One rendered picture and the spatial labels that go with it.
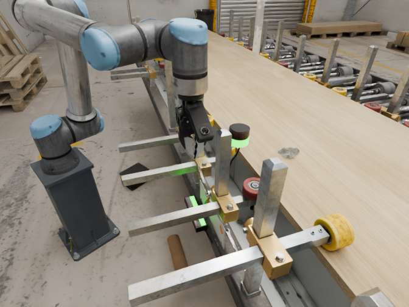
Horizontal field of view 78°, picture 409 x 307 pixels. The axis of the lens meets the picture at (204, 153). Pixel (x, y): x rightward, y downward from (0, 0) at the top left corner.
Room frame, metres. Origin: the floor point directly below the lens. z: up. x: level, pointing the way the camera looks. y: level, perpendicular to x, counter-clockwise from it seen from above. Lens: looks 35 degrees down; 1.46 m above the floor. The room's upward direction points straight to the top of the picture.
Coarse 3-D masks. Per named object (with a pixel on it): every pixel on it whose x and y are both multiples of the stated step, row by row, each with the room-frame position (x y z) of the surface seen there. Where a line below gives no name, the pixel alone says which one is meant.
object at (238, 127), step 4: (232, 124) 0.66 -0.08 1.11; (236, 124) 0.66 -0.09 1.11; (240, 124) 0.66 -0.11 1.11; (244, 124) 0.66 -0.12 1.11; (232, 128) 0.64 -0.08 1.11; (236, 128) 0.64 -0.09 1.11; (240, 128) 0.64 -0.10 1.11; (244, 128) 0.64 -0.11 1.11; (248, 128) 0.64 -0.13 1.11; (240, 132) 0.61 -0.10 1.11; (240, 140) 0.61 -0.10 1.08; (232, 160) 0.64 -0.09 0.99
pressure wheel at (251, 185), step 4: (248, 180) 0.64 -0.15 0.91; (252, 180) 0.64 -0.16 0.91; (256, 180) 0.64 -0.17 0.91; (244, 184) 0.62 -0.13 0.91; (248, 184) 0.63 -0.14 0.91; (252, 184) 0.62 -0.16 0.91; (256, 184) 0.62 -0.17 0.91; (244, 188) 0.61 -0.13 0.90; (248, 188) 0.60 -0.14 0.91; (252, 188) 0.61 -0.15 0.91; (256, 188) 0.61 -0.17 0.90; (244, 192) 0.60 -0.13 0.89; (248, 192) 0.59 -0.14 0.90; (252, 192) 0.59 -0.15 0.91; (256, 192) 0.58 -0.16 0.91; (248, 196) 0.59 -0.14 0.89; (252, 196) 0.58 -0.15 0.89; (256, 196) 0.58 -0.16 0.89; (252, 208) 0.61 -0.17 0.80
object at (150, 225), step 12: (204, 204) 0.58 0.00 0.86; (216, 204) 0.58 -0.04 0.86; (240, 204) 0.59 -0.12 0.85; (252, 204) 0.60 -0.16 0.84; (156, 216) 0.53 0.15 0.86; (168, 216) 0.53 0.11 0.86; (180, 216) 0.53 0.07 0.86; (192, 216) 0.54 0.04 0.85; (204, 216) 0.55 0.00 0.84; (132, 228) 0.48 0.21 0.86; (144, 228) 0.49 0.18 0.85; (156, 228) 0.50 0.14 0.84
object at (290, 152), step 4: (284, 148) 0.81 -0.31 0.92; (288, 148) 0.83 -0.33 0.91; (292, 148) 0.83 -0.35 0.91; (296, 148) 0.82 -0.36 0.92; (280, 152) 0.81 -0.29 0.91; (284, 152) 0.81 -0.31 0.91; (288, 152) 0.80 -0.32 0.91; (292, 152) 0.80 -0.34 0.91; (296, 152) 0.80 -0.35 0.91; (284, 156) 0.78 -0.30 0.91; (288, 156) 0.78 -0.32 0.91; (292, 156) 0.78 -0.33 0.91
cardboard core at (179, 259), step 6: (168, 240) 1.03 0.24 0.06; (174, 240) 1.02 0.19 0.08; (174, 246) 0.97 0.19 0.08; (180, 246) 0.98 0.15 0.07; (174, 252) 0.93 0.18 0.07; (180, 252) 0.93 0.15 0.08; (174, 258) 0.90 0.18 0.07; (180, 258) 0.89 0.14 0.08; (174, 264) 0.87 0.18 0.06; (180, 264) 0.85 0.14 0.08; (186, 264) 0.86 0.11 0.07
